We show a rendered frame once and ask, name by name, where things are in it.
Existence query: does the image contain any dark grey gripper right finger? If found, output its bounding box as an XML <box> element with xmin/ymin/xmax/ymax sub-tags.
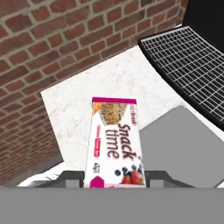
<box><xmin>144</xmin><ymin>170</ymin><xmax>194</xmax><ymax>189</ymax></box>

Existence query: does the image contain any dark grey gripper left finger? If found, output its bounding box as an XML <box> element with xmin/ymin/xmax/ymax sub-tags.
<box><xmin>37</xmin><ymin>171</ymin><xmax>86</xmax><ymax>189</ymax></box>

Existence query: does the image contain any white and pink snack bar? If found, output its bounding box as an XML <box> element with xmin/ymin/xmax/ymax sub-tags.
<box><xmin>83</xmin><ymin>96</ymin><xmax>147</xmax><ymax>189</ymax></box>

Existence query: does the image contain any black wire grid rack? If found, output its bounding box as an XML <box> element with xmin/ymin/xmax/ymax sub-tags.
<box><xmin>137</xmin><ymin>25</ymin><xmax>224</xmax><ymax>131</ymax></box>

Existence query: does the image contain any grey digital scale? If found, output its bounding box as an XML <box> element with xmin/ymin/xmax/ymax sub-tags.
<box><xmin>138</xmin><ymin>104</ymin><xmax>224</xmax><ymax>189</ymax></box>

